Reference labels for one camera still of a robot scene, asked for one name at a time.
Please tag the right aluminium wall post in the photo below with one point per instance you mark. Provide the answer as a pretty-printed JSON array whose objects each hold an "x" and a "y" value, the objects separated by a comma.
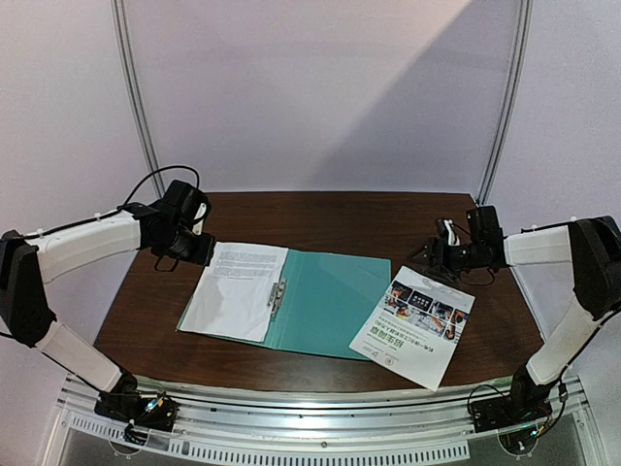
[{"x": 515, "y": 67}]

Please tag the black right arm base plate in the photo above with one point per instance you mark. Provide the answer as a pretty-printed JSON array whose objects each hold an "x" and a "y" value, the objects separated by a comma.
[{"x": 505, "y": 410}]

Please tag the aluminium wall post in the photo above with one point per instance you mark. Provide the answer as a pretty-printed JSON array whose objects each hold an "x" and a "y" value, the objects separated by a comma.
[
  {"x": 515, "y": 67},
  {"x": 135, "y": 97}
]

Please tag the aluminium front rail frame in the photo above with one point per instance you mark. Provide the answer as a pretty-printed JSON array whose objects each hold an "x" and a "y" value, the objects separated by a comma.
[{"x": 228, "y": 426}]

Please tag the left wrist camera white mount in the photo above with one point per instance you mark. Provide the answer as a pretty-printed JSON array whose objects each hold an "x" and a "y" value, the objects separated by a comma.
[{"x": 203, "y": 211}]

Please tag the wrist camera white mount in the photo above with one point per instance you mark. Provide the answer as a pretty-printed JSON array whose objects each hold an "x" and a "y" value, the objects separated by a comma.
[
  {"x": 203, "y": 211},
  {"x": 446, "y": 229}
]

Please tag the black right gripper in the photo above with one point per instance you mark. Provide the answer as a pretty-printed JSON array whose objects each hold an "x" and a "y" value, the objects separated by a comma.
[{"x": 434, "y": 252}]

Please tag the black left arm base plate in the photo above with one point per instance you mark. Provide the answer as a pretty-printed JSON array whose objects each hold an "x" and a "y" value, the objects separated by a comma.
[{"x": 155, "y": 411}]

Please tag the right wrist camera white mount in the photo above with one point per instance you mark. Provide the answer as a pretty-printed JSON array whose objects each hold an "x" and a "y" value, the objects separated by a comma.
[{"x": 446, "y": 229}]

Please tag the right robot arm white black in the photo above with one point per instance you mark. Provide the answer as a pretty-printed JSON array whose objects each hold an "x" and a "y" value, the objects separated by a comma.
[{"x": 590, "y": 250}]

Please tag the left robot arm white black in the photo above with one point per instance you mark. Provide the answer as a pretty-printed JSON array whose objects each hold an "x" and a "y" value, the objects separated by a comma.
[{"x": 29, "y": 262}]

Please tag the colourful printed brochure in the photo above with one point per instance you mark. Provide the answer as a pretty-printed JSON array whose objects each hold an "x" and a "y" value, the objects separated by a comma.
[{"x": 415, "y": 328}]

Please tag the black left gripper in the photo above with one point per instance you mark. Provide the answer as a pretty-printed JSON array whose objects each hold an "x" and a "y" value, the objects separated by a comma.
[{"x": 204, "y": 254}]

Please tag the left aluminium wall post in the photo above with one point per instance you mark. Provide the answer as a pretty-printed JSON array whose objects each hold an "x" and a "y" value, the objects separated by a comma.
[{"x": 135, "y": 97}]

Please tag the white printed text sheets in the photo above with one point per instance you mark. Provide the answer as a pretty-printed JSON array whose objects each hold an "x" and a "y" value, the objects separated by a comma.
[{"x": 233, "y": 297}]

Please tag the metal folder clip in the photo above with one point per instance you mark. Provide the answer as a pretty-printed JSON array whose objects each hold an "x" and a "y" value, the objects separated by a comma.
[{"x": 276, "y": 296}]

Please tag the teal file folder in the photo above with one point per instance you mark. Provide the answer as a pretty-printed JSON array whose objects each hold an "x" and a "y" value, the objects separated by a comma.
[{"x": 327, "y": 300}]

